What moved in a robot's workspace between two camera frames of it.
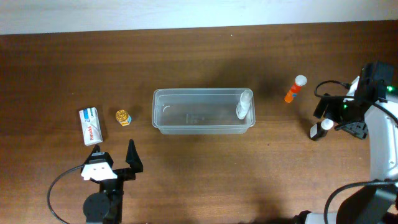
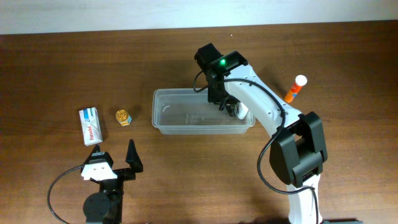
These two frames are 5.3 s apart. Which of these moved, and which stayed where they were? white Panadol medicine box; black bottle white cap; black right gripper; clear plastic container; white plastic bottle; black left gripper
Moved: black right gripper; black bottle white cap
Stayed: white plastic bottle; black left gripper; clear plastic container; white Panadol medicine box
